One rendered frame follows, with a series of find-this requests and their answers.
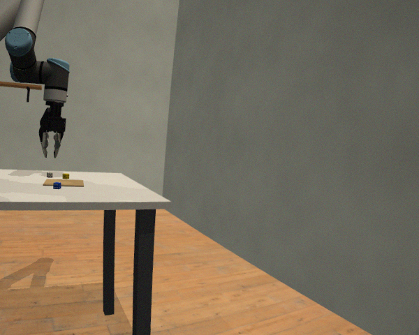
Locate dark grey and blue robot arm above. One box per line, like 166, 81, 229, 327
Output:
0, 0, 70, 103

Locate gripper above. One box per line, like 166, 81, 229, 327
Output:
39, 101, 66, 158

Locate tan flat mat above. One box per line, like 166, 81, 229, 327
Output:
43, 179, 84, 187

